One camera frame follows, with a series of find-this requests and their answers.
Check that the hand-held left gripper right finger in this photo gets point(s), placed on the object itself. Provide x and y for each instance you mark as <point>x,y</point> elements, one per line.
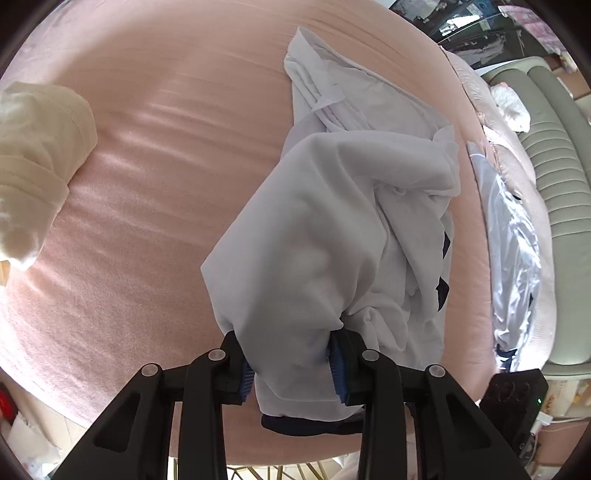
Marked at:
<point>338,374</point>

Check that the pink bed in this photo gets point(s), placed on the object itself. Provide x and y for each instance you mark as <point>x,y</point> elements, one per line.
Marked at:
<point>161,184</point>

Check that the white plush toy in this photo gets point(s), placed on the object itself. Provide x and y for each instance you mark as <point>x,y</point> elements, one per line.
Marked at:
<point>510,108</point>

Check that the cream folded garment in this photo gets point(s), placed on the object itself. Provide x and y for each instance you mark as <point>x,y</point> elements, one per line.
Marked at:
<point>37,161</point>

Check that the light blue shirt navy trim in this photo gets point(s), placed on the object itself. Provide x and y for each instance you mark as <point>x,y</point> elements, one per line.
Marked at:
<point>512,258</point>

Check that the beige quilted blanket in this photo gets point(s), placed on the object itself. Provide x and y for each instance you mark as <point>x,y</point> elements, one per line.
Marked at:
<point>475,97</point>

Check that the white shirt with navy collar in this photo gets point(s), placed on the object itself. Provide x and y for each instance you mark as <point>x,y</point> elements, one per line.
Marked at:
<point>300,230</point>

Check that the grey-green padded headboard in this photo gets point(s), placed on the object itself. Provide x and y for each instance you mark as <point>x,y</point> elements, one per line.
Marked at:
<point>568,194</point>

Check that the white power strip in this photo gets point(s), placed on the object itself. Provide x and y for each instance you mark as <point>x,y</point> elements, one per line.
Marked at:
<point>542,421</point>

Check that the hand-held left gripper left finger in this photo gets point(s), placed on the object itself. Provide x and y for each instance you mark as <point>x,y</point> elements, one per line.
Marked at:
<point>244,381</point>

